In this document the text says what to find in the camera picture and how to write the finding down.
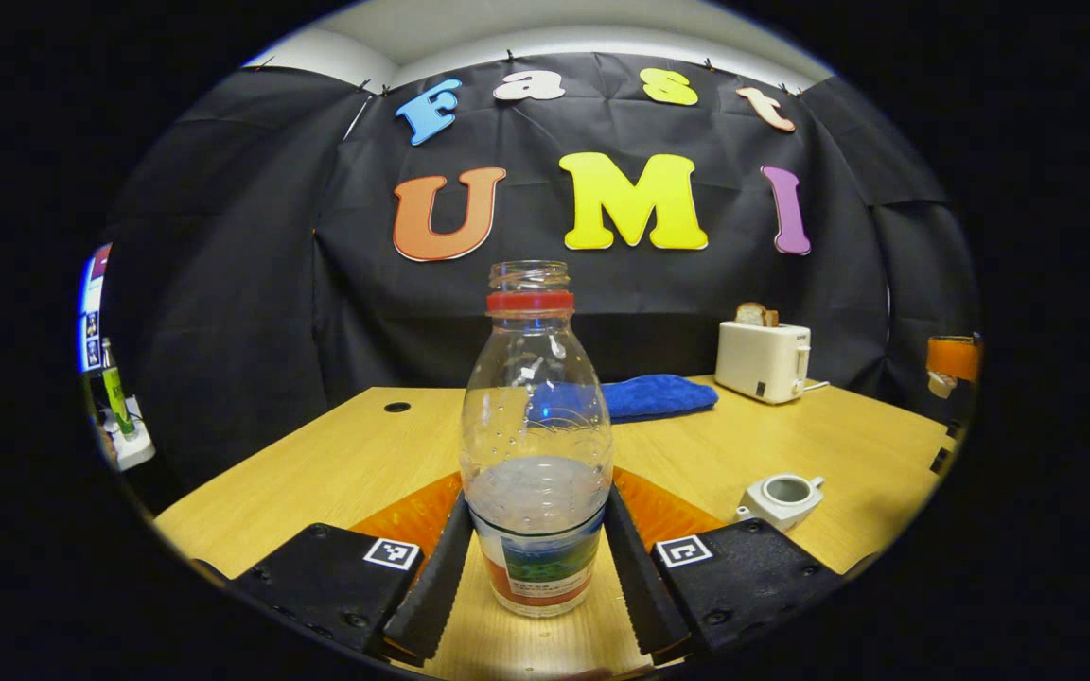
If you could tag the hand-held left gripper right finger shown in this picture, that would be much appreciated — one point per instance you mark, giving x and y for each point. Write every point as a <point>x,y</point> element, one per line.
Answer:
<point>644,596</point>

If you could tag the white ceramic teacup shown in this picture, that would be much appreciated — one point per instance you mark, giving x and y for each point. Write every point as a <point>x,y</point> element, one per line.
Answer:
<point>777,506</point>

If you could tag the clear plastic water bottle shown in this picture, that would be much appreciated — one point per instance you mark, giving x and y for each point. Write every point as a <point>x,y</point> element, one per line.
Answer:
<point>536,492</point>

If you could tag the toast slice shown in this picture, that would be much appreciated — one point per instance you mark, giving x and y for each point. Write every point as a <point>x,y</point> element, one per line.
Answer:
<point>772,319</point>
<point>750,314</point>

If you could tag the computer monitor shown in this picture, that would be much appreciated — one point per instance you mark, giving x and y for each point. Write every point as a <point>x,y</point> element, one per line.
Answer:
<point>91,312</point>

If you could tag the white side table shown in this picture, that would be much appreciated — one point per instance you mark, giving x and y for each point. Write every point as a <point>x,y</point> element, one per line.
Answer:
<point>133,449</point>

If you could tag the white toaster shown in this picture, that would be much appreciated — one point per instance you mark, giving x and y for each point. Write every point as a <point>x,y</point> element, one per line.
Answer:
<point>758,364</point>

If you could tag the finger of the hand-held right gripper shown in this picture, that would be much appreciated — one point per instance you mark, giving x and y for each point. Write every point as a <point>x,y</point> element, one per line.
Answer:
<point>952,359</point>

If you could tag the black bracket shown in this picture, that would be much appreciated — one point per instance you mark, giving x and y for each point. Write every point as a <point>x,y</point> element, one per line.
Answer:
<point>940,461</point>

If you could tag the green labelled bottle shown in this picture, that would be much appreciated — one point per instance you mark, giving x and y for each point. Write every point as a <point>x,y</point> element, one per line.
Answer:
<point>117,397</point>

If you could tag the blue folded towel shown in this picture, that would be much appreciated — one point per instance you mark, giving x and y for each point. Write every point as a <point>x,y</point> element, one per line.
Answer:
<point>659,397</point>

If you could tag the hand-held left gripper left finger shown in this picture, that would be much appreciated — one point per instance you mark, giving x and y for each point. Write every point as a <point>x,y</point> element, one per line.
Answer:
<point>436,596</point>

